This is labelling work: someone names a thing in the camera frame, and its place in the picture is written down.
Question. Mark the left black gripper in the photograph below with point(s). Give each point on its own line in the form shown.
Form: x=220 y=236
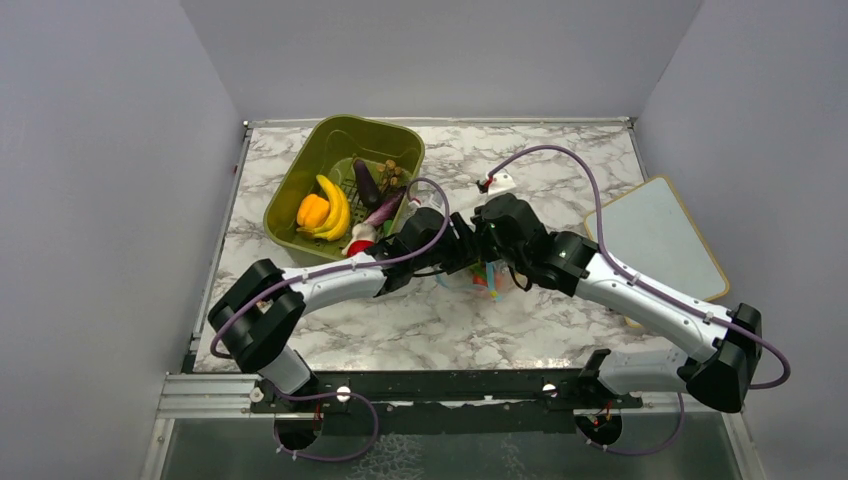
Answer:
x=463 y=248

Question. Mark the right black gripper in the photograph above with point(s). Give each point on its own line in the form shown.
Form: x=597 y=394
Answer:
x=480 y=232

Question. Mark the clear zip top bag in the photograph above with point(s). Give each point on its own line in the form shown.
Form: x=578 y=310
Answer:
x=488 y=280

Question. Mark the dark fake eggplant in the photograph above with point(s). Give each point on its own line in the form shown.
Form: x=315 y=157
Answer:
x=368 y=190

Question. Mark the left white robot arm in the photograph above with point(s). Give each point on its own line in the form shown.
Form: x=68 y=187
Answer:
x=256 y=317

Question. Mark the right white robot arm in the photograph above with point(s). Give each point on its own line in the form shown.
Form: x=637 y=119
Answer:
x=714 y=352

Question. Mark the purple fake eggplant in bin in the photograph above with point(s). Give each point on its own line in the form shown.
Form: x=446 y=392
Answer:
x=387 y=210

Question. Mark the white red fake radish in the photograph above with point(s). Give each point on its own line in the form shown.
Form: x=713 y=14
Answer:
x=363 y=235

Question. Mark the brown fake nut cluster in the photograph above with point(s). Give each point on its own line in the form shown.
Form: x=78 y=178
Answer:
x=390 y=175

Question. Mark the yellow fake banana bunch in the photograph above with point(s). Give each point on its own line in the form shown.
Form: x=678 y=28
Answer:
x=338 y=221

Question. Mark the orange fake bell pepper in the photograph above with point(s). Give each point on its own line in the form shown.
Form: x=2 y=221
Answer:
x=312 y=212

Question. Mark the white board with yellow rim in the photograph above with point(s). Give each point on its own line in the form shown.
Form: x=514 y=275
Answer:
x=650 y=229

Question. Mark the olive green plastic bin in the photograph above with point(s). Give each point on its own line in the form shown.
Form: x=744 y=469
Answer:
x=347 y=167

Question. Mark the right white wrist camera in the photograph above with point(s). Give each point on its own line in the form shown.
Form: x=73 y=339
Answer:
x=498 y=184

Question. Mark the black mounting rail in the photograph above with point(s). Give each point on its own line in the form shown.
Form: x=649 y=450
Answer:
x=348 y=403

